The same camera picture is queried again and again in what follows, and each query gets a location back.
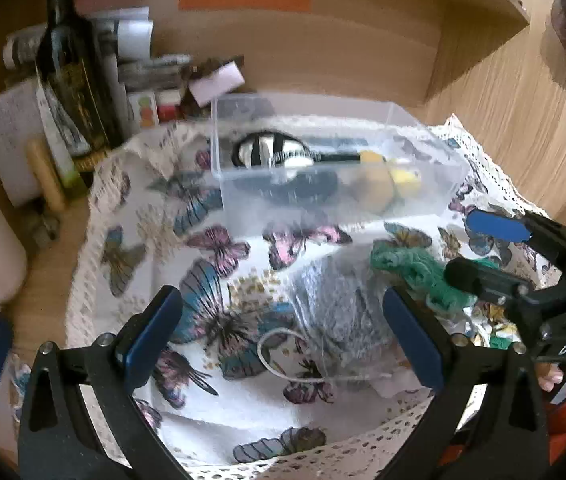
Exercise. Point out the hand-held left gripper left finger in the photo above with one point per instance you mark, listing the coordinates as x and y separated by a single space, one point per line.
149 332

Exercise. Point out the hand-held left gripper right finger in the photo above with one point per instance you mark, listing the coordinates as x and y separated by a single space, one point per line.
414 342

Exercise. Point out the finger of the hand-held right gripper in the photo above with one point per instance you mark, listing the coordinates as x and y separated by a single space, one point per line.
483 277
498 227

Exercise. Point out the green yarn bundle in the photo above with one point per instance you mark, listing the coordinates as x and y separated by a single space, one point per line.
413 265

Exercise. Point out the clear plastic storage box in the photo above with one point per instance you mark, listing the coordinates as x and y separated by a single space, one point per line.
323 200

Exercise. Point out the dark blue soft item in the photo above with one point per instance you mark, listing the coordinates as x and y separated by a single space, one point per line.
303 187

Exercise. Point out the person's right hand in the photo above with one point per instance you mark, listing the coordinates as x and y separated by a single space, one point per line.
549 377

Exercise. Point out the butterfly printed lace cloth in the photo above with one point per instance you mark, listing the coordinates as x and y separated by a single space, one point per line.
163 240

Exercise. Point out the yellow plush toy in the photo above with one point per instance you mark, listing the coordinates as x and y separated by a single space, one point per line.
378 185

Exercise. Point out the wooden shelf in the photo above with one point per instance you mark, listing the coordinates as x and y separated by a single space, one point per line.
483 20

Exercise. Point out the black white striped plush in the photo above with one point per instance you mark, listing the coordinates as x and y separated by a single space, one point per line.
268 150

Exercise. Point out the small colourful card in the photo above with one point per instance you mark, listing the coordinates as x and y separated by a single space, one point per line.
142 110

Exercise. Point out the small red box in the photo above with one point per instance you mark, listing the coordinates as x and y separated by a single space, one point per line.
169 105

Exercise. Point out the white notepad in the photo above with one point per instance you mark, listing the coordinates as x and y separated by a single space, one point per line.
10 135

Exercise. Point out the dark glass bottle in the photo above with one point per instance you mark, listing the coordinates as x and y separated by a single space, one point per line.
80 85

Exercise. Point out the pink sticky note block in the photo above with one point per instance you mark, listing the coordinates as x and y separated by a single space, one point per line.
215 82

